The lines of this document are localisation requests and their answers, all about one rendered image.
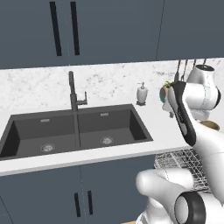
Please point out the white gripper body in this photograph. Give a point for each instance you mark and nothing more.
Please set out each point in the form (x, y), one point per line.
(168, 108)

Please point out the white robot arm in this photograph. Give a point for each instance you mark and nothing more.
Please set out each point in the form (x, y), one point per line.
(210, 151)

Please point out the tan bowl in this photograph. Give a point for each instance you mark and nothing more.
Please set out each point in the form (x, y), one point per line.
(210, 124)

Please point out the blue-grey base cupboard door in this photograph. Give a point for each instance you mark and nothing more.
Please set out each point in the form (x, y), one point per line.
(38, 198)
(113, 189)

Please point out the potted plant in teal pot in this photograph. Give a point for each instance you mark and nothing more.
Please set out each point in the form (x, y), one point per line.
(164, 93)

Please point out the white soap dispenser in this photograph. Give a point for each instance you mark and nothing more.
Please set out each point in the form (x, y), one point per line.
(142, 94)

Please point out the dark hanging utensil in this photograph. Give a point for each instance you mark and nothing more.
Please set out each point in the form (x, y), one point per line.
(204, 61)
(194, 63)
(177, 73)
(184, 71)

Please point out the dark grey double sink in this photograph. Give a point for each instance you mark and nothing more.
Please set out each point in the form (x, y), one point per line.
(78, 131)

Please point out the dark grey tap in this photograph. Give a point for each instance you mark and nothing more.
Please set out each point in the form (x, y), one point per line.
(74, 99)

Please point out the blue-grey wall cupboard door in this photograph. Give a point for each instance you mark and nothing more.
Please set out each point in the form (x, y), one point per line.
(116, 29)
(192, 27)
(29, 32)

